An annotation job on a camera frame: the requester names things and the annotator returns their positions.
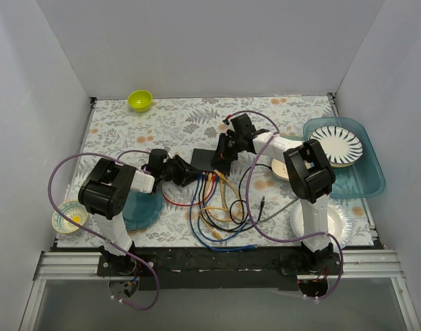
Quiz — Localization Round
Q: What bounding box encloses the small patterned yellow bowl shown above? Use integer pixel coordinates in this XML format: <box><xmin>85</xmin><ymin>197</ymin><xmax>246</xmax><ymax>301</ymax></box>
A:
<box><xmin>51</xmin><ymin>199</ymin><xmax>90</xmax><ymax>234</ymax></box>

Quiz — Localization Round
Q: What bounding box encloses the teal plastic tray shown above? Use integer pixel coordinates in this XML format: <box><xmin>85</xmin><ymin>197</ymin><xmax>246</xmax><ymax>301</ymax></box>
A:
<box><xmin>303</xmin><ymin>117</ymin><xmax>386</xmax><ymax>199</ymax></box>

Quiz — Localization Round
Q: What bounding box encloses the black mounting base plate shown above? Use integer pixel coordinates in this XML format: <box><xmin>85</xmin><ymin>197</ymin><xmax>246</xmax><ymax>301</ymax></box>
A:
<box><xmin>96</xmin><ymin>245</ymin><xmax>342</xmax><ymax>292</ymax></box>

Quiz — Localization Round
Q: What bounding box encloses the light green plate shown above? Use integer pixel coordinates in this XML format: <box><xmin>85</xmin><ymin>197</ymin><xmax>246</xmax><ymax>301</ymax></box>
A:
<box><xmin>282</xmin><ymin>136</ymin><xmax>304</xmax><ymax>141</ymax></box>

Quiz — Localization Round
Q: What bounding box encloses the teal scalloped plate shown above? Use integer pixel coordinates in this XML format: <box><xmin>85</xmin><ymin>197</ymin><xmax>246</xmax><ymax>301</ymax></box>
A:
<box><xmin>122</xmin><ymin>191</ymin><xmax>164</xmax><ymax>231</ymax></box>

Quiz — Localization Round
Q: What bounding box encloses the blue ethernet cable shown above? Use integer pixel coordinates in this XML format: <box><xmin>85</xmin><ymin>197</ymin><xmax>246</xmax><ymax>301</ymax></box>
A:
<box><xmin>188</xmin><ymin>172</ymin><xmax>258</xmax><ymax>252</ymax></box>

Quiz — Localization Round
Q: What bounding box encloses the black ethernet cable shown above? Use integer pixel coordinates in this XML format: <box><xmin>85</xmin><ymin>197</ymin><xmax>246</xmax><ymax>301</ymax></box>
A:
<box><xmin>196</xmin><ymin>174</ymin><xmax>248</xmax><ymax>232</ymax></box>
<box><xmin>229</xmin><ymin>161</ymin><xmax>272</xmax><ymax>225</ymax></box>

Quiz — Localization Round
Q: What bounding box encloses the beige square dish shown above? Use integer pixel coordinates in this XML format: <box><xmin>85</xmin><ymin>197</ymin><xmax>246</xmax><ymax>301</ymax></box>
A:
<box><xmin>271</xmin><ymin>159</ymin><xmax>289</xmax><ymax>181</ymax></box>

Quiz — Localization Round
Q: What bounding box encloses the floral table mat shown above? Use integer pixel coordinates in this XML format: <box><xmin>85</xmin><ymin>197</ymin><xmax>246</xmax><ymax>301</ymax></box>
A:
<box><xmin>57</xmin><ymin>95</ymin><xmax>376</xmax><ymax>248</ymax></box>

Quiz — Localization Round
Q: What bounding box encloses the aluminium frame rail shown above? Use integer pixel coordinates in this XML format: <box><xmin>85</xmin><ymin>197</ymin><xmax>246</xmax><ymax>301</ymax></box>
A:
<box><xmin>19</xmin><ymin>250</ymin><xmax>420</xmax><ymax>330</ymax></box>

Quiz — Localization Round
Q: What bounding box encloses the black network switch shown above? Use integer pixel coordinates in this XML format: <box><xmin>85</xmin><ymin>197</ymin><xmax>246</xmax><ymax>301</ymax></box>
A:
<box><xmin>190</xmin><ymin>148</ymin><xmax>231</xmax><ymax>175</ymax></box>

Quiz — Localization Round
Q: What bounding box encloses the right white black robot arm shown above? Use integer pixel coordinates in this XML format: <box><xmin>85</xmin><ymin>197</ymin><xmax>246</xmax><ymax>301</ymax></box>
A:
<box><xmin>210</xmin><ymin>113</ymin><xmax>335</xmax><ymax>274</ymax></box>

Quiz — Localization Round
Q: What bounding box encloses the white paper plate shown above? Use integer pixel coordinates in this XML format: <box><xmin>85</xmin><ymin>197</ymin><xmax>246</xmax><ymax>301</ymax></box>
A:
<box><xmin>290</xmin><ymin>200</ymin><xmax>355</xmax><ymax>249</ymax></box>

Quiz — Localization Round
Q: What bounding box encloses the yellow ethernet cable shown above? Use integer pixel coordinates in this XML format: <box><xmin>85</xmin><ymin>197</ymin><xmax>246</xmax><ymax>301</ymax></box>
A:
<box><xmin>198</xmin><ymin>174</ymin><xmax>232</xmax><ymax>239</ymax></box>
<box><xmin>213</xmin><ymin>169</ymin><xmax>244</xmax><ymax>221</ymax></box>

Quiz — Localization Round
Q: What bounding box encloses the red ethernet cable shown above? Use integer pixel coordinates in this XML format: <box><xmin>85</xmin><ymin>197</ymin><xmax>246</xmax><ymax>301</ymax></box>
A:
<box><xmin>161</xmin><ymin>172</ymin><xmax>218</xmax><ymax>207</ymax></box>

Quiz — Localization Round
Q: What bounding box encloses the blue striped white plate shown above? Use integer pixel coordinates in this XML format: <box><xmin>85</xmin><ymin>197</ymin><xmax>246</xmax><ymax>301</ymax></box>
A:
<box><xmin>309</xmin><ymin>126</ymin><xmax>363</xmax><ymax>168</ymax></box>

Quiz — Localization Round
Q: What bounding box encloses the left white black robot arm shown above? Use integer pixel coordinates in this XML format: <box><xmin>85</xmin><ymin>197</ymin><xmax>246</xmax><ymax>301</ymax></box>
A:
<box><xmin>78</xmin><ymin>149</ymin><xmax>202</xmax><ymax>276</ymax></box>

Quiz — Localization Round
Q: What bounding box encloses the lime green bowl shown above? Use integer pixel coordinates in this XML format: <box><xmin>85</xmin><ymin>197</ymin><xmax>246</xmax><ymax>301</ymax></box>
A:
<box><xmin>128</xmin><ymin>90</ymin><xmax>153</xmax><ymax>112</ymax></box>

